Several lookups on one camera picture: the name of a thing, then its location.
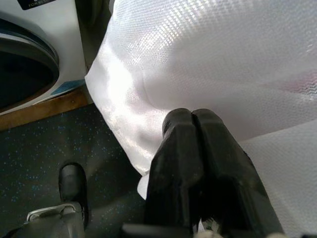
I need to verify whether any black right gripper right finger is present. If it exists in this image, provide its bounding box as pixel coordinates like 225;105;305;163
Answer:
193;108;284;238

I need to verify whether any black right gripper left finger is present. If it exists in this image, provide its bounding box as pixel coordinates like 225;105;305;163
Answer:
145;108;206;238

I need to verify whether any white washing machine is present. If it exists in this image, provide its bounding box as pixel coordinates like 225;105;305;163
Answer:
0;0;87;116

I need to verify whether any white mesh laundry bag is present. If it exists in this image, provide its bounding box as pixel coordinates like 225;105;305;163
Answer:
84;0;317;238

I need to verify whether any wooden base board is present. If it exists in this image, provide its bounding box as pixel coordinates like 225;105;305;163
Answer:
0;88;95;131

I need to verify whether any dark glass washer door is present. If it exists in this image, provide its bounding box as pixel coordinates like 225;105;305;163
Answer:
0;18;60;110

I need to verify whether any black warranty sticker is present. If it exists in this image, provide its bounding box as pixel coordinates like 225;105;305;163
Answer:
18;0;59;10

